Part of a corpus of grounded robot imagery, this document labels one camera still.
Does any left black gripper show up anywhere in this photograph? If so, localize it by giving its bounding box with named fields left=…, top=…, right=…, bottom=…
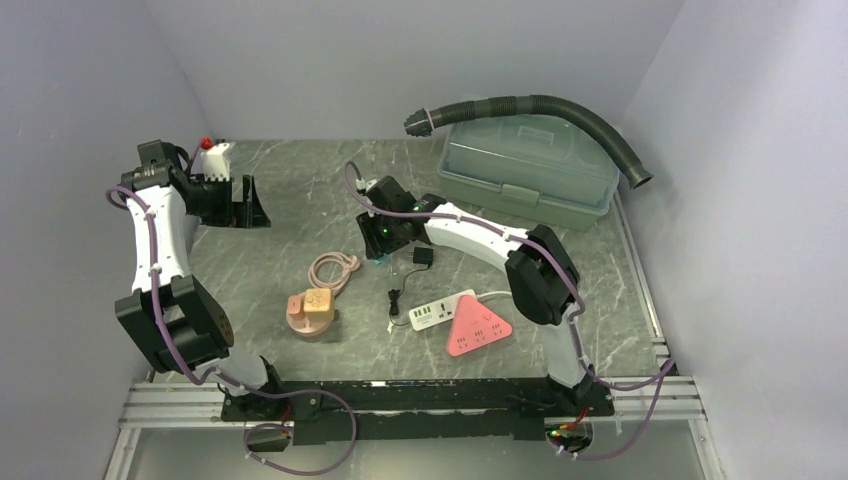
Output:
left=186, top=173, right=270, bottom=228

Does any tan cube socket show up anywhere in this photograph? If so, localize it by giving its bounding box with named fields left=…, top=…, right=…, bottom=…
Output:
left=303, top=288, right=335, bottom=324

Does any white power strip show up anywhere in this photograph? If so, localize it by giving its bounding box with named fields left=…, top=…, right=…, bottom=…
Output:
left=408, top=289, right=477, bottom=331

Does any salmon cube plug adapter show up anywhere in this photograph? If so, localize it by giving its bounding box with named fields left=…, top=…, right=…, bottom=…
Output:
left=286, top=293, right=305, bottom=322

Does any round pink power socket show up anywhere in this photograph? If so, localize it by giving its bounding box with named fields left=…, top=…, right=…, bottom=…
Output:
left=286, top=317, right=334, bottom=337

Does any pink triangular power strip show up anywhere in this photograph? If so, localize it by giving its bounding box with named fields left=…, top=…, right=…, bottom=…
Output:
left=446, top=295, right=513, bottom=357

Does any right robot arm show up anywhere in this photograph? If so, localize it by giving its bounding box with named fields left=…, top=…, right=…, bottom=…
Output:
left=344, top=176, right=593, bottom=415

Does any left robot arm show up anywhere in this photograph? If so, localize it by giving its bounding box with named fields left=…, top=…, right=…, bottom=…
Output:
left=106, top=138, right=288, bottom=420

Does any black power adapter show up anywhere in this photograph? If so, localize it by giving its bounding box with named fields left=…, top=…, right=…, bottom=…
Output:
left=387, top=247, right=435, bottom=327

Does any green plastic storage box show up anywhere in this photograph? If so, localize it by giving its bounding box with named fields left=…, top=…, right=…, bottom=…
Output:
left=437, top=115, right=620, bottom=231

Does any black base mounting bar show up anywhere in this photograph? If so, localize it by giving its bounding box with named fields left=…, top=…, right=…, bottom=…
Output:
left=221, top=377, right=615, bottom=446

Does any pink coiled socket cable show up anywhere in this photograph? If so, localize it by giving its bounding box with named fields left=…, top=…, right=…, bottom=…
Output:
left=307, top=251, right=362, bottom=297

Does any black corrugated hose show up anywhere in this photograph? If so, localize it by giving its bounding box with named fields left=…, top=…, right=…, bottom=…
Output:
left=404, top=93, right=655, bottom=191

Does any aluminium frame rail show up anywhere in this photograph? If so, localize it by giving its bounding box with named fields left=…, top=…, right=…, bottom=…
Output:
left=119, top=376, right=707, bottom=428

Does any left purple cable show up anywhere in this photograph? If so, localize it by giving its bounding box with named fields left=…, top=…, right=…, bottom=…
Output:
left=105, top=185, right=359, bottom=478

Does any purple cable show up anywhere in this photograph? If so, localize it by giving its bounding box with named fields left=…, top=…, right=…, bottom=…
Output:
left=343, top=160, right=677, bottom=463
left=105, top=185, right=359, bottom=478

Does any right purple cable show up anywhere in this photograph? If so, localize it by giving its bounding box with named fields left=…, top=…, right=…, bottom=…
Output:
left=343, top=160, right=677, bottom=463

